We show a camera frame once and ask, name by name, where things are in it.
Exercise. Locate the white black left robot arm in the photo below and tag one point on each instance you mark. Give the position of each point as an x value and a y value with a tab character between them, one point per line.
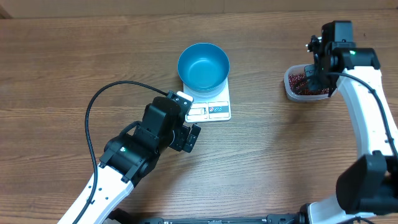
133	154

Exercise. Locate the red adzuki beans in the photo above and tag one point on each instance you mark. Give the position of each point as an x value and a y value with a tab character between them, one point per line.
300	84

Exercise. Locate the clear plastic food container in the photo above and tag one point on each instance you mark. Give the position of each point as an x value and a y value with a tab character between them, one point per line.
309	70

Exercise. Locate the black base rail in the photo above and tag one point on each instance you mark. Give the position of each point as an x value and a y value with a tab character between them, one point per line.
119	216

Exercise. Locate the white digital kitchen scale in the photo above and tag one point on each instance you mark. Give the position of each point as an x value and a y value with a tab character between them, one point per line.
209	106

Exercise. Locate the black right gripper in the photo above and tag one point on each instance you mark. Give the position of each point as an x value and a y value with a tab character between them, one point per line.
314	83

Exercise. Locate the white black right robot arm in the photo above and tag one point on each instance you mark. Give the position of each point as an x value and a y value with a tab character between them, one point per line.
368	187

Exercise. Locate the teal blue bowl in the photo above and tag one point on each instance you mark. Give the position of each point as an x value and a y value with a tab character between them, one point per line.
203	67

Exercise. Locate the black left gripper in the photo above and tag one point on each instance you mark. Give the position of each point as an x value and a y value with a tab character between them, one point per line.
183	132

